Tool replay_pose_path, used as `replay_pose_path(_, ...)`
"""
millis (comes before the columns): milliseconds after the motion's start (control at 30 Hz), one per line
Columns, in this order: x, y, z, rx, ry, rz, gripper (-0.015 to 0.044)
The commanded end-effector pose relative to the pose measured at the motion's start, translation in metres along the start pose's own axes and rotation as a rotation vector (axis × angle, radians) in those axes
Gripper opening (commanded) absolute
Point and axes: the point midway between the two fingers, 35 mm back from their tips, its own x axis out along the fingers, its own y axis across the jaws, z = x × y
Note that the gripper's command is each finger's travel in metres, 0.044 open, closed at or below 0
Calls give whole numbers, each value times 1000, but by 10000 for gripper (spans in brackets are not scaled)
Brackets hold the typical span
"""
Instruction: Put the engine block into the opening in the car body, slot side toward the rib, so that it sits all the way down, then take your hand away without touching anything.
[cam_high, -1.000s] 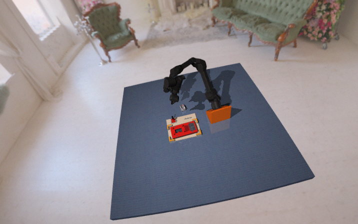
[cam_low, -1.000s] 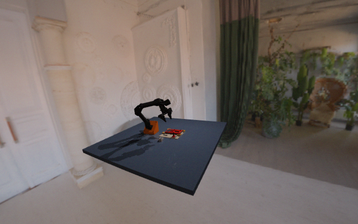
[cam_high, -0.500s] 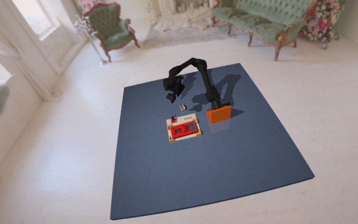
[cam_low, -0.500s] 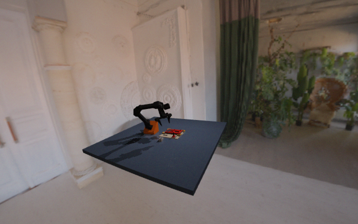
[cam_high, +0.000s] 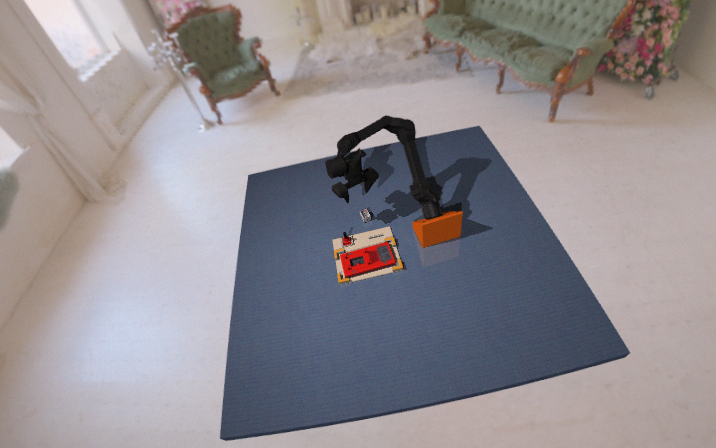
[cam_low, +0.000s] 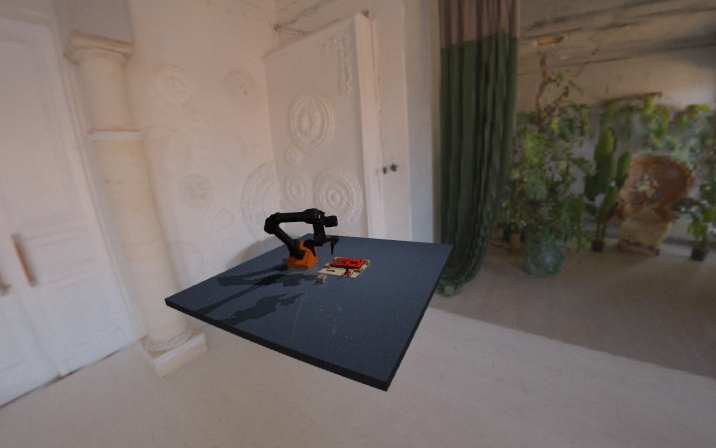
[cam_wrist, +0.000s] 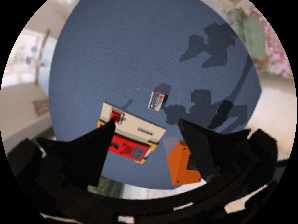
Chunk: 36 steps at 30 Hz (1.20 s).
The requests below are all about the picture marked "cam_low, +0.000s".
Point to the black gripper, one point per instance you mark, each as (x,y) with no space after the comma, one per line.
(309,243)

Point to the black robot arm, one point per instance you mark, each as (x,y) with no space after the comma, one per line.
(309,216)

